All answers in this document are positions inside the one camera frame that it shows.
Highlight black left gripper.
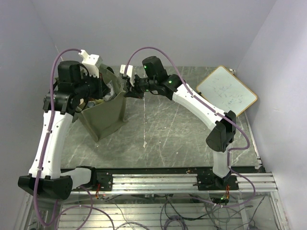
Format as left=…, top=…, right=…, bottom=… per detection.
left=75, top=69, right=111, bottom=100

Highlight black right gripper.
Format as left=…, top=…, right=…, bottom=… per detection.
left=123, top=73, right=157, bottom=100

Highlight yellow-green lotion bottle white cap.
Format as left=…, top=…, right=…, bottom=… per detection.
left=95, top=99, right=104, bottom=104

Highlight grey squeeze tube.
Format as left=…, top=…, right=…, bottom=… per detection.
left=103, top=81, right=116, bottom=101

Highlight green canvas bag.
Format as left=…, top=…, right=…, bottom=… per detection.
left=55, top=62, right=129, bottom=143

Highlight clear square bottle yellow contents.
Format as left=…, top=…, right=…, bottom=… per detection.
left=87, top=101, right=96, bottom=108

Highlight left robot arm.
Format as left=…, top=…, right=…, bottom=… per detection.
left=18, top=60, right=110, bottom=200

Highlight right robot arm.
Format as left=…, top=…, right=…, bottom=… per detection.
left=120, top=56, right=236, bottom=190

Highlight yellow framed whiteboard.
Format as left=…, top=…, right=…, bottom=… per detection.
left=196, top=66, right=258, bottom=116

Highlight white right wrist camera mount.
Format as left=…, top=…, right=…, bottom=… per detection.
left=120, top=64, right=135, bottom=87

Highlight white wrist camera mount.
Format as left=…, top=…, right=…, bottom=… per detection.
left=120, top=64, right=135, bottom=87
left=79, top=49, right=103, bottom=78

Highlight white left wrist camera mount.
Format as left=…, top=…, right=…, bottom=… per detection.
left=79, top=49, right=103, bottom=78

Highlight loose cables under table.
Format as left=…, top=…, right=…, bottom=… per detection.
left=95, top=186, right=264, bottom=230

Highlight aluminium rail frame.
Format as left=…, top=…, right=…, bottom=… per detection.
left=26, top=167, right=276, bottom=195

